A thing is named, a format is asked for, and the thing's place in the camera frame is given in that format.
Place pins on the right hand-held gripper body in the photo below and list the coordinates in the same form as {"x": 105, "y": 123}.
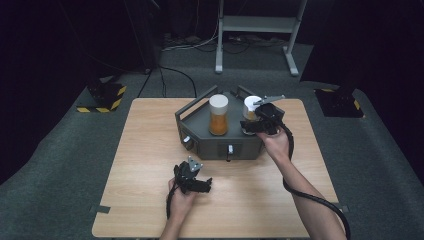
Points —
{"x": 270, "y": 115}

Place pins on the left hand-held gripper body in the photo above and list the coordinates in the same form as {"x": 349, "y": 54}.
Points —
{"x": 186, "y": 175}

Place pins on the gray metal stand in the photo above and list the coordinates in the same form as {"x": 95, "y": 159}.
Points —
{"x": 260, "y": 23}

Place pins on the black base with striped edge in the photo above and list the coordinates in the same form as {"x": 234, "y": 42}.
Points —
{"x": 338, "y": 103}
{"x": 105, "y": 96}

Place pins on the person's right hand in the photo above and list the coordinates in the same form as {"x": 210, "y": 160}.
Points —
{"x": 276, "y": 146}

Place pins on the gray tape piece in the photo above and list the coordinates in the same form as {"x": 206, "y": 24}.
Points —
{"x": 342, "y": 209}
{"x": 100, "y": 209}

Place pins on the person's left hand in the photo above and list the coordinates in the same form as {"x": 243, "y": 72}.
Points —
{"x": 180, "y": 203}

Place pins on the white-lidded bottle of orange liquid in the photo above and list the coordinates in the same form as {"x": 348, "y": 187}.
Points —
{"x": 218, "y": 116}
{"x": 249, "y": 106}

